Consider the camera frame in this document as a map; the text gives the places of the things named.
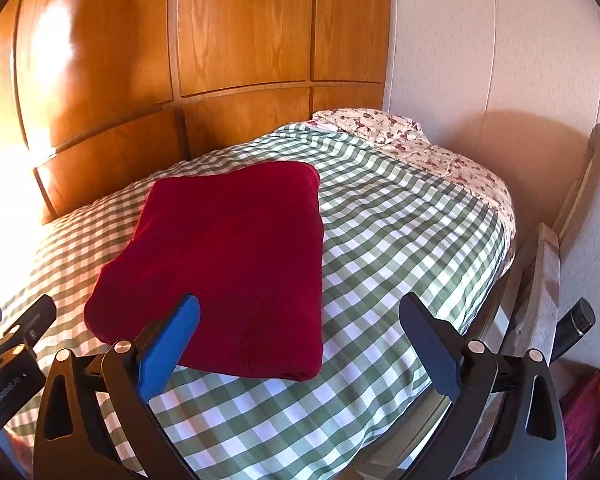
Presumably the grey upholstered chair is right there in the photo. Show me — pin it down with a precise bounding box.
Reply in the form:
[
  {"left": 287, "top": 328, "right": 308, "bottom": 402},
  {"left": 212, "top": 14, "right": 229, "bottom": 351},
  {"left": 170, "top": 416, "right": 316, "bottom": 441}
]
[{"left": 459, "top": 122, "right": 600, "bottom": 470}]

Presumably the black cylindrical bottle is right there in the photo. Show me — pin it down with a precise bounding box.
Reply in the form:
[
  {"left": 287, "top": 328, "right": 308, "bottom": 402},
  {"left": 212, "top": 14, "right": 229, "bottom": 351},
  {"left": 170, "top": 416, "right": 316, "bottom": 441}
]
[{"left": 552, "top": 298, "right": 596, "bottom": 361}]

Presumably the dark red fleece garment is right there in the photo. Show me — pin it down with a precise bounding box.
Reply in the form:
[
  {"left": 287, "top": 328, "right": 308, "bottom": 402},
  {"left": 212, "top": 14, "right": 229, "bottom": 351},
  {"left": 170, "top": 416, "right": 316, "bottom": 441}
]
[{"left": 84, "top": 162, "right": 324, "bottom": 382}]

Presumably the floral pillow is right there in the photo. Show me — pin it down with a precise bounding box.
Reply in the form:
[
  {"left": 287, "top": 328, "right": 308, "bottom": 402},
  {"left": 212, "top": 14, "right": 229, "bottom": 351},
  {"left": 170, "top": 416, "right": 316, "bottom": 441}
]
[{"left": 310, "top": 108, "right": 517, "bottom": 240}]

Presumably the wooden panel headboard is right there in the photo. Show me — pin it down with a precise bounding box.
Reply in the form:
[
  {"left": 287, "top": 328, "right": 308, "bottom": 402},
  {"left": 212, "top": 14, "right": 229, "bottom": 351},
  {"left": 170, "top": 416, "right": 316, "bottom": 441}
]
[{"left": 0, "top": 0, "right": 391, "bottom": 231}]

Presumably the dark magenta cloth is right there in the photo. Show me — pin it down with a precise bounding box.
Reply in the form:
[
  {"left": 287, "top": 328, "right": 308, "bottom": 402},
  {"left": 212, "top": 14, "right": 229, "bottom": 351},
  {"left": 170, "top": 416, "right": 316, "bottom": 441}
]
[{"left": 560, "top": 372, "right": 600, "bottom": 480}]

